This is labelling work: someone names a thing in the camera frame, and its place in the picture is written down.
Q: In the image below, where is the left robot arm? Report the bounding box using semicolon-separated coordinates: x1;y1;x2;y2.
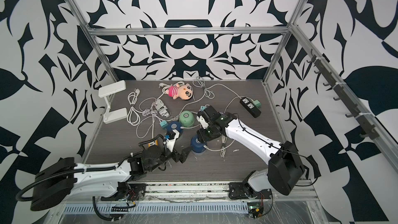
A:
16;145;192;211

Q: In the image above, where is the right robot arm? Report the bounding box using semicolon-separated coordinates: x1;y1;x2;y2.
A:
197;106;304;196

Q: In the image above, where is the orange power strip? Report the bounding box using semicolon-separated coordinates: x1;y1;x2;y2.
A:
148;141;158;148

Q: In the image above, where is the black power strip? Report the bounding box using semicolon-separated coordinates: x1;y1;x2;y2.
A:
239;97;261;118

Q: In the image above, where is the teal adapter on table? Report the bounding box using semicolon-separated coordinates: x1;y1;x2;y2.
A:
160;120;169;130

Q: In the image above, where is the green adapter on black strip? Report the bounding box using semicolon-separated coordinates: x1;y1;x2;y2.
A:
253;100;262;108

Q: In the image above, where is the plush doll pink shirt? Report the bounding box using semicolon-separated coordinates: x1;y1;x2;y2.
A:
163;84;193;100

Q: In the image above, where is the white desk lamp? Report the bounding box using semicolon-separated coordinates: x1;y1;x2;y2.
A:
98;80;128;124

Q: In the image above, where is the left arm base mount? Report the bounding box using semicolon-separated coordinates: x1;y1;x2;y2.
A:
101;183;147;201

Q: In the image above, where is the purple strip white cord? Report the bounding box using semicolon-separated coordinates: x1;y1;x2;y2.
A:
172;77;243;120

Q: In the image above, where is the white bundled power cord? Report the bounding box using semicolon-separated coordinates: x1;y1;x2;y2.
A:
126;88;141;127

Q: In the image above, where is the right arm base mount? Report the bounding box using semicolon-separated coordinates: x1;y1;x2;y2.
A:
228;182;272;200

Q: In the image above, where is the wall hook rack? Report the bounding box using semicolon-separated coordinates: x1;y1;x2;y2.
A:
308;50;380;140

